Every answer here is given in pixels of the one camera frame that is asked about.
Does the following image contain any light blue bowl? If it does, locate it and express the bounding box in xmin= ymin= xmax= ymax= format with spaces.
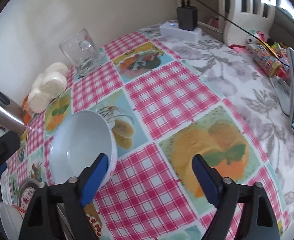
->
xmin=49 ymin=110 xmax=118 ymax=187

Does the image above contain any strawberry pattern bowl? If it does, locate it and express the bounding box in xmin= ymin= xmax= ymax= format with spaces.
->
xmin=0 ymin=202 xmax=26 ymax=240

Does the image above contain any large steel plate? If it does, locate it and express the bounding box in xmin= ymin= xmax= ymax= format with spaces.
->
xmin=20 ymin=178 xmax=75 ymax=239

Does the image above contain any floral rimmed white plate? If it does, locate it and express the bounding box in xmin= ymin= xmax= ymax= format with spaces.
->
xmin=18 ymin=183 xmax=37 ymax=211

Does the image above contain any stainless thermos jug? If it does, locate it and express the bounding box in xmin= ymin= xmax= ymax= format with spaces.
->
xmin=0 ymin=91 xmax=25 ymax=137

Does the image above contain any orange snack packet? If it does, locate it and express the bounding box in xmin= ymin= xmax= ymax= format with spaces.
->
xmin=22 ymin=96 xmax=35 ymax=125

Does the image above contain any bag of white buns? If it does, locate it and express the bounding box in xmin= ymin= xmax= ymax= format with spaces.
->
xmin=27 ymin=62 xmax=68 ymax=113

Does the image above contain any checkered picture tablecloth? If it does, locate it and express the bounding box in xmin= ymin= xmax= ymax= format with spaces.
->
xmin=1 ymin=31 xmax=283 ymax=239

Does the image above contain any clear glass mug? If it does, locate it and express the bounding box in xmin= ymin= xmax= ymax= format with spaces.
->
xmin=59 ymin=28 xmax=103 ymax=76

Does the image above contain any colourful candy roll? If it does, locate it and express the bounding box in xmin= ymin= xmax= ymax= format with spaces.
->
xmin=253 ymin=45 xmax=282 ymax=77

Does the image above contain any white power strip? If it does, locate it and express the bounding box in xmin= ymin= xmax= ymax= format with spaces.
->
xmin=159 ymin=22 xmax=202 ymax=43

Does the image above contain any black charger adapter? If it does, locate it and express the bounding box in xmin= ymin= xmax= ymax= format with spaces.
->
xmin=176 ymin=5 xmax=198 ymax=31

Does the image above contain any white lattice shelf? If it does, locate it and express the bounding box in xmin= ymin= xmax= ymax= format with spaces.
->
xmin=173 ymin=0 xmax=278 ymax=46

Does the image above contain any black charger cable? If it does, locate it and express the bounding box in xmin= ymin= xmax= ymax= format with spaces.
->
xmin=181 ymin=0 xmax=290 ymax=68

